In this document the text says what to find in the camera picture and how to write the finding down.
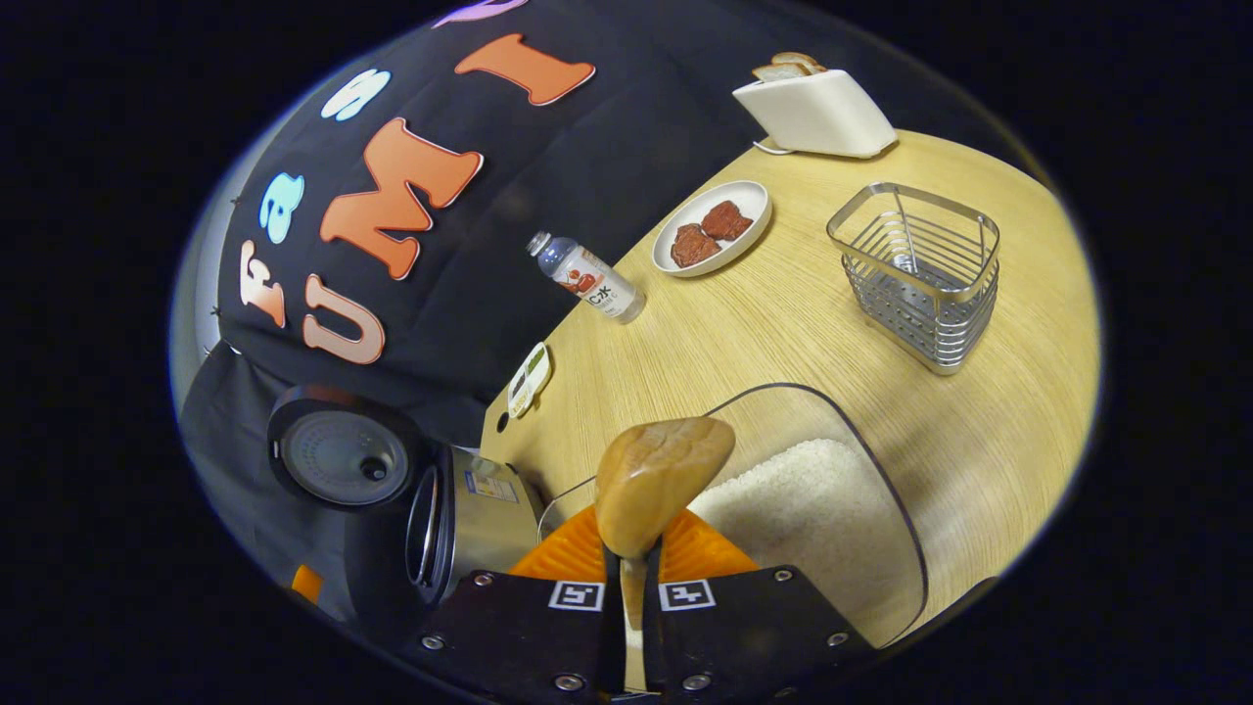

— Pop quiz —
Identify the metal wire chopstick holder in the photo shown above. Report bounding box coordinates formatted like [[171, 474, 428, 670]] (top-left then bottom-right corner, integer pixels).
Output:
[[826, 182, 1001, 377]]

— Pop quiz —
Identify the clear drink bottle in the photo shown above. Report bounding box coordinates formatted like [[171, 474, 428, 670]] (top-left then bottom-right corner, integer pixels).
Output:
[[527, 231, 647, 325]]

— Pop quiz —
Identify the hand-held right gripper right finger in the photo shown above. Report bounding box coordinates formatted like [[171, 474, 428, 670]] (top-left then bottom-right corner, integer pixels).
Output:
[[641, 509, 877, 704]]

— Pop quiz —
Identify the black backdrop cloth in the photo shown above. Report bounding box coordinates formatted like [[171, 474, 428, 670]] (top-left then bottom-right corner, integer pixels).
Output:
[[176, 0, 813, 628]]

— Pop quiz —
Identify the clear plastic rice container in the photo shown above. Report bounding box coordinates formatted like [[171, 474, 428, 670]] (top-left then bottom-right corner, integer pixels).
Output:
[[536, 382, 929, 649]]

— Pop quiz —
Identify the wooden spoon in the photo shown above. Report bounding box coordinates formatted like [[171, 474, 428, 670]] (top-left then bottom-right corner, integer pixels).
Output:
[[594, 416, 737, 691]]

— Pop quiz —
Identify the white round plate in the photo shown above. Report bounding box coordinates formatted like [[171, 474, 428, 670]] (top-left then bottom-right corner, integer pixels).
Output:
[[652, 180, 773, 279]]

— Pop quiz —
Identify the white toaster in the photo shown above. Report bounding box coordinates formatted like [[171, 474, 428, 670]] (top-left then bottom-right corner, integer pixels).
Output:
[[732, 67, 898, 160]]

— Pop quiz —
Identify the brown meat piece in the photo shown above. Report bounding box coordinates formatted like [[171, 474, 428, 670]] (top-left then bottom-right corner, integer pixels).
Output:
[[701, 201, 755, 243], [671, 223, 722, 269]]

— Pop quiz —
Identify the white divided bean dish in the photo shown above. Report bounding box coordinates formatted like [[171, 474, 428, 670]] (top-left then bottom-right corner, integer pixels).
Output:
[[506, 341, 554, 420]]

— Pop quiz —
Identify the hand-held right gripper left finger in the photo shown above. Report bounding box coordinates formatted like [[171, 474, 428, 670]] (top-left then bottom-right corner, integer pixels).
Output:
[[406, 504, 627, 701]]

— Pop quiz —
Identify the black rice cooker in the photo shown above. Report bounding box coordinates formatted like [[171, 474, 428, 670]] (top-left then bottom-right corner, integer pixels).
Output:
[[266, 384, 546, 628]]

